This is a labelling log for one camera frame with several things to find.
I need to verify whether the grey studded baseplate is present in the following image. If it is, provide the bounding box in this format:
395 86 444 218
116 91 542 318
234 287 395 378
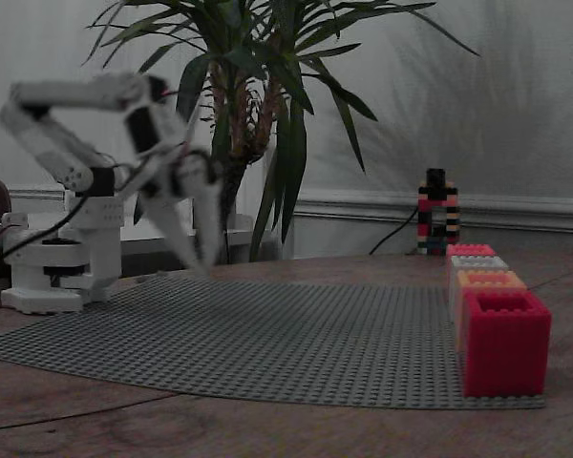
0 271 548 411

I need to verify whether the large pink brick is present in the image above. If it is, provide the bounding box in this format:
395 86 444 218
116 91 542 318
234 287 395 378
444 242 498 260

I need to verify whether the grey brick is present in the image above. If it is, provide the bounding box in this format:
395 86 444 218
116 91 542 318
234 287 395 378
447 255 511 316

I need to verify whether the orange brick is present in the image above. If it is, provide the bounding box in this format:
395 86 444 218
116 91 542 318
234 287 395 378
451 269 528 354

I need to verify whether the magenta brick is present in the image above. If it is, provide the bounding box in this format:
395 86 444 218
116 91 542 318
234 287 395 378
462 290 554 399

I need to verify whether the large yucca house plant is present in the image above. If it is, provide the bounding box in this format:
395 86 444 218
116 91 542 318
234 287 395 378
83 0 481 263

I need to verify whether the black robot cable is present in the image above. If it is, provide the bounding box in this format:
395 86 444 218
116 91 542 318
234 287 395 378
0 193 88 293

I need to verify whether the black webcam cable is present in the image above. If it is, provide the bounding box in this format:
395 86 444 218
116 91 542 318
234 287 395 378
368 209 421 256

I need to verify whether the thin dark red wire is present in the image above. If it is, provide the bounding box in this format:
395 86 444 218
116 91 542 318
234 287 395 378
0 390 182 433

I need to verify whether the multicoloured brick tower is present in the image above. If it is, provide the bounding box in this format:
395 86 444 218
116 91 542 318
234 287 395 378
415 180 460 257

